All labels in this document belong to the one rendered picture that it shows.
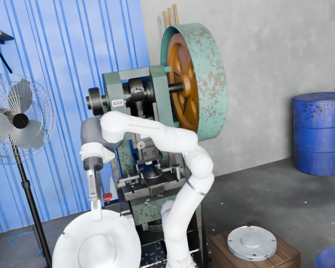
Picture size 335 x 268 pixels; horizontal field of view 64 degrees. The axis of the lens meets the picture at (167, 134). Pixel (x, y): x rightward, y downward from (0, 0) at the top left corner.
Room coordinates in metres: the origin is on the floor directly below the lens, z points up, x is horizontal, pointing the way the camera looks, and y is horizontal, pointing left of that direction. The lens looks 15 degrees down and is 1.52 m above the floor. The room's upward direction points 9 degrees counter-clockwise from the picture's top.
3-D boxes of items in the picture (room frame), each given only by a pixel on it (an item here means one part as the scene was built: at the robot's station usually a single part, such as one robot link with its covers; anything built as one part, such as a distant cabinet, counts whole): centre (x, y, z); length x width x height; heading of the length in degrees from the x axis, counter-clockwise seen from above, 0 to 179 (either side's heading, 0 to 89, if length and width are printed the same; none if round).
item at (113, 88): (2.01, 0.20, 0.83); 0.79 x 0.43 x 1.34; 13
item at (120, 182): (1.83, 0.33, 0.76); 0.17 x 0.06 x 0.10; 103
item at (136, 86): (1.87, 0.17, 1.27); 0.21 x 0.12 x 0.34; 13
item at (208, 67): (2.05, -0.13, 1.33); 1.03 x 0.28 x 0.82; 13
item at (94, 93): (1.83, 0.41, 1.31); 0.22 x 0.12 x 0.22; 13
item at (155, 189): (1.70, 0.13, 0.72); 0.25 x 0.14 x 0.14; 13
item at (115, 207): (1.58, 0.42, 0.62); 0.10 x 0.06 x 0.20; 103
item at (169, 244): (1.20, 0.04, 0.71); 0.18 x 0.11 x 0.25; 3
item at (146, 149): (1.83, 0.16, 1.04); 0.17 x 0.15 x 0.30; 13
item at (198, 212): (2.07, -0.06, 0.45); 0.92 x 0.12 x 0.90; 13
